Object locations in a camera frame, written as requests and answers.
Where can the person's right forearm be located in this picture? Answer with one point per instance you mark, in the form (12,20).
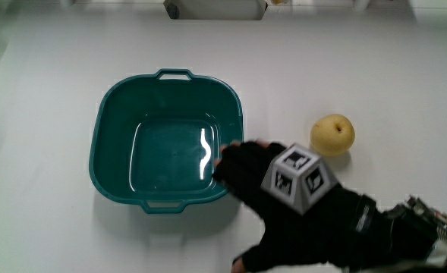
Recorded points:
(409,235)

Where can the teal plastic basin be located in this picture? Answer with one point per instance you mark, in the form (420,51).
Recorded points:
(158,113)

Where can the yellow pear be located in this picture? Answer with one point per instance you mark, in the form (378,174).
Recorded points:
(332,135)

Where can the white desk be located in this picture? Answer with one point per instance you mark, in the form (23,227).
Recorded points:
(322,68)

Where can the white box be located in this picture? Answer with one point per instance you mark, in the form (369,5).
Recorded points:
(215,9)

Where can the person's right hand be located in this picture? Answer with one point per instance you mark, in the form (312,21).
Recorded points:
(314,231)

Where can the small orange object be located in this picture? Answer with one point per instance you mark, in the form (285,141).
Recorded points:
(279,1)

